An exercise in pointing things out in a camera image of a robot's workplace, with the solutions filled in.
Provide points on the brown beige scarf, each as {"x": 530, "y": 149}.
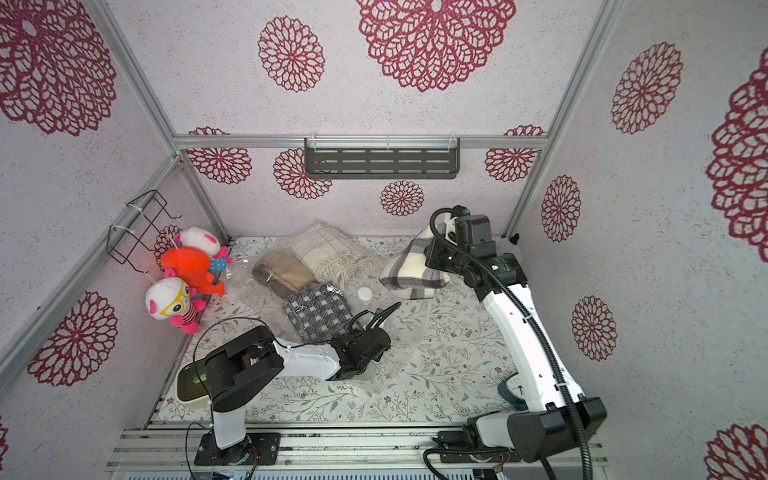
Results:
{"x": 282, "y": 273}

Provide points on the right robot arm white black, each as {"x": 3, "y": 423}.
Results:
{"x": 558, "y": 416}

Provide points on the cream fringed scarf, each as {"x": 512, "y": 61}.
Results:
{"x": 330, "y": 255}

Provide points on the white plush with yellow glasses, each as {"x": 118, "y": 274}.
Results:
{"x": 172, "y": 299}

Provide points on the grey cream plaid scarf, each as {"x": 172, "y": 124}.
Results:
{"x": 407, "y": 276}

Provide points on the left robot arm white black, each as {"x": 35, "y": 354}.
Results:
{"x": 240, "y": 369}

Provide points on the black white houndstooth scarf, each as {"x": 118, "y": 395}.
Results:
{"x": 319, "y": 312}

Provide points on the black wire basket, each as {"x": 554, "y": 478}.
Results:
{"x": 144, "y": 214}

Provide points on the grey metal wall shelf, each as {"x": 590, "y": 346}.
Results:
{"x": 382, "y": 161}

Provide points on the clear plastic vacuum bag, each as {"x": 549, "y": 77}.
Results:
{"x": 404, "y": 320}

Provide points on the grey plush toy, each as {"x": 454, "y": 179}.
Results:
{"x": 504, "y": 246}

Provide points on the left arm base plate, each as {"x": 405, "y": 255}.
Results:
{"x": 260, "y": 449}

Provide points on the white pink plush top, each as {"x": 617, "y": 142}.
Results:
{"x": 200, "y": 239}

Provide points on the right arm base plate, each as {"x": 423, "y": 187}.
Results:
{"x": 463, "y": 447}

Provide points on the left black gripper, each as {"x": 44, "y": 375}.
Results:
{"x": 356, "y": 338}

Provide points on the teal alarm clock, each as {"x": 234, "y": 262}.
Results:
{"x": 512, "y": 391}

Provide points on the red octopus plush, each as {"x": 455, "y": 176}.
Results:
{"x": 192, "y": 266}

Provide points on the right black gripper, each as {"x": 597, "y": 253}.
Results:
{"x": 435, "y": 255}

